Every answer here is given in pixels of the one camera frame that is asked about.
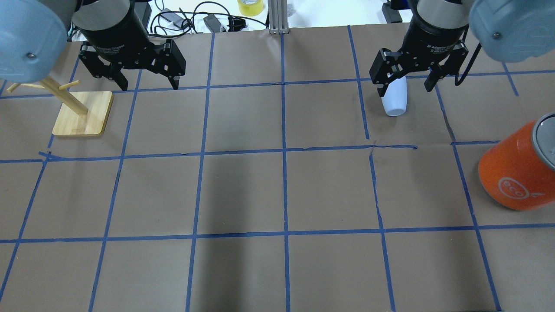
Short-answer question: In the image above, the black power adapter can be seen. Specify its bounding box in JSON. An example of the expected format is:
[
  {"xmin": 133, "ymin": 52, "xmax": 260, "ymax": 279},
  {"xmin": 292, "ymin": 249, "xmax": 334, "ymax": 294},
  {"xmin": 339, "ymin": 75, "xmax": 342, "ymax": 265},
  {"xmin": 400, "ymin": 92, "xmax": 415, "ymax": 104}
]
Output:
[{"xmin": 203, "ymin": 14, "xmax": 227, "ymax": 33}]

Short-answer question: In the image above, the yellow tape roll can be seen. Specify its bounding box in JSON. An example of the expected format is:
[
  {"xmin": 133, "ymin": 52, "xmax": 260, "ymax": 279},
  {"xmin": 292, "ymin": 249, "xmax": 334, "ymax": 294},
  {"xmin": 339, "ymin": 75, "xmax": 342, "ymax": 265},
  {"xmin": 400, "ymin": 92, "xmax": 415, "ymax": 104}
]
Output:
[{"xmin": 237, "ymin": 0, "xmax": 264, "ymax": 16}]

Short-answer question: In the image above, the wooden mug tree stand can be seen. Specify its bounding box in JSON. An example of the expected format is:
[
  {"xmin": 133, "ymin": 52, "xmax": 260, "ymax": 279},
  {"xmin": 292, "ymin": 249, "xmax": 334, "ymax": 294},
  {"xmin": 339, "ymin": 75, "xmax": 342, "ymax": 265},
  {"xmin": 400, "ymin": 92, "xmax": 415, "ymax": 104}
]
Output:
[{"xmin": 7, "ymin": 76, "xmax": 114, "ymax": 137}]

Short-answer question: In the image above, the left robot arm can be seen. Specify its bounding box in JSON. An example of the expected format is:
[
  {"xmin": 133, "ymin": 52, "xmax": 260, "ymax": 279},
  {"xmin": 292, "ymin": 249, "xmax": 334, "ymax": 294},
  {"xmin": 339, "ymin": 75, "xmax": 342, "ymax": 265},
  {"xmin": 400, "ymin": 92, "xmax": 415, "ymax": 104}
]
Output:
[{"xmin": 0, "ymin": 0, "xmax": 186, "ymax": 91}]

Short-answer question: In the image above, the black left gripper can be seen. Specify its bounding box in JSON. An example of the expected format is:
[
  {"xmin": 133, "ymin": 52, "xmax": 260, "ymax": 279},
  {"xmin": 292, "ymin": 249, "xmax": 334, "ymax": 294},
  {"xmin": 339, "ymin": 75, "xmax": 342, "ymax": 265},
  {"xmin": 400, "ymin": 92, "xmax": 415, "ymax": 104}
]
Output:
[{"xmin": 72, "ymin": 0, "xmax": 186, "ymax": 91}]

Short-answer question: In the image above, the orange canister with grey lid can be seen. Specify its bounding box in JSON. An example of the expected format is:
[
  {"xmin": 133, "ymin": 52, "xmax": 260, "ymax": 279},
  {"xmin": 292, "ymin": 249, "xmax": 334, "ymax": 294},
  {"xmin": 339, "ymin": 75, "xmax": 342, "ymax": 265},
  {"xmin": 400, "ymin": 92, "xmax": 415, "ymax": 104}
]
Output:
[{"xmin": 478, "ymin": 113, "xmax": 555, "ymax": 211}]

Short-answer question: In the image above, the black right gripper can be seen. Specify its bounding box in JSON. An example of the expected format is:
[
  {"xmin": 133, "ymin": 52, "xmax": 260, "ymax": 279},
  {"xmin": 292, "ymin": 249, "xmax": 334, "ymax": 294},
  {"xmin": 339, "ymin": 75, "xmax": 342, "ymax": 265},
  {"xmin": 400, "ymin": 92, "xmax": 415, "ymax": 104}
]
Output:
[{"xmin": 369, "ymin": 0, "xmax": 470, "ymax": 98}]

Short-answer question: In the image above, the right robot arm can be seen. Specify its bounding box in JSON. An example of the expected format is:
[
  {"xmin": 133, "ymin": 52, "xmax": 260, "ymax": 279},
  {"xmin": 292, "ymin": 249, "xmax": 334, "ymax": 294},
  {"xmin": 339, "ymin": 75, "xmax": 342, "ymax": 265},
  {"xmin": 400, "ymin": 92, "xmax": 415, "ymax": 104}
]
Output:
[{"xmin": 369, "ymin": 0, "xmax": 555, "ymax": 97}]

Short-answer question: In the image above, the light blue cup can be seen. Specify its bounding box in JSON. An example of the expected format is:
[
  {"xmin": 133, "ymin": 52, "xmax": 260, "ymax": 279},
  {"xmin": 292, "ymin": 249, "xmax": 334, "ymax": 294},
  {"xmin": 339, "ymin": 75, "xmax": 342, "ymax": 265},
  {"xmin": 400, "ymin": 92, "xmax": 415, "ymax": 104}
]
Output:
[{"xmin": 382, "ymin": 77, "xmax": 408, "ymax": 117}]

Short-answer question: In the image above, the black cable bundle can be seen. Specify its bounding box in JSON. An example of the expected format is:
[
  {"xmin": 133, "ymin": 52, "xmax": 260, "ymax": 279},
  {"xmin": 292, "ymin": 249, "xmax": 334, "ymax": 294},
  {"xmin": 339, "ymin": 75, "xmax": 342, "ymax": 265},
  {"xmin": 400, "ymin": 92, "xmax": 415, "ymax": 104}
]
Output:
[{"xmin": 150, "ymin": 1, "xmax": 267, "ymax": 36}]

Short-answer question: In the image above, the aluminium frame post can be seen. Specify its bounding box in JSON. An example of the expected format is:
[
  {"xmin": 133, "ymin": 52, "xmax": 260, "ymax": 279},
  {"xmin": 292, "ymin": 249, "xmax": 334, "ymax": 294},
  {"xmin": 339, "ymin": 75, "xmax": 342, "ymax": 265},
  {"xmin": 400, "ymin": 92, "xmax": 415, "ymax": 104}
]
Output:
[{"xmin": 268, "ymin": 0, "xmax": 290, "ymax": 34}]

